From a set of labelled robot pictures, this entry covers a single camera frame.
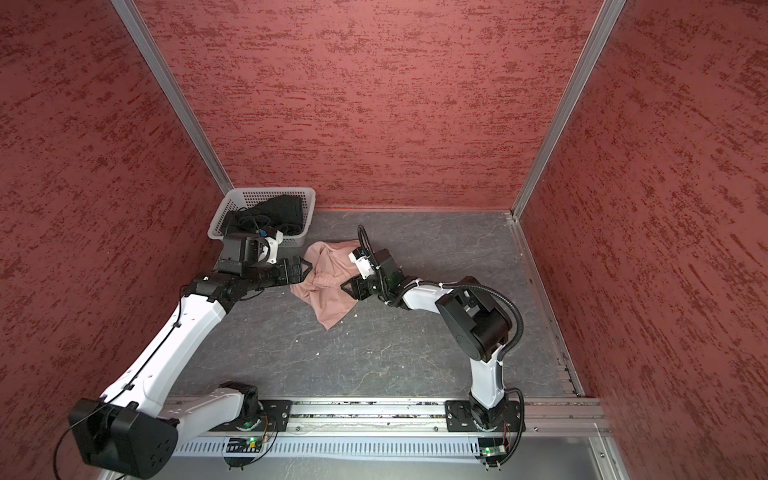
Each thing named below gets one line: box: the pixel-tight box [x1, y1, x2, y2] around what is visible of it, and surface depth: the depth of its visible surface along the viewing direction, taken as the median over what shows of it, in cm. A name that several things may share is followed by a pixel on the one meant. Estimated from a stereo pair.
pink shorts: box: [290, 240, 361, 330], surface depth 94 cm
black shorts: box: [222, 194, 303, 235], surface depth 109 cm
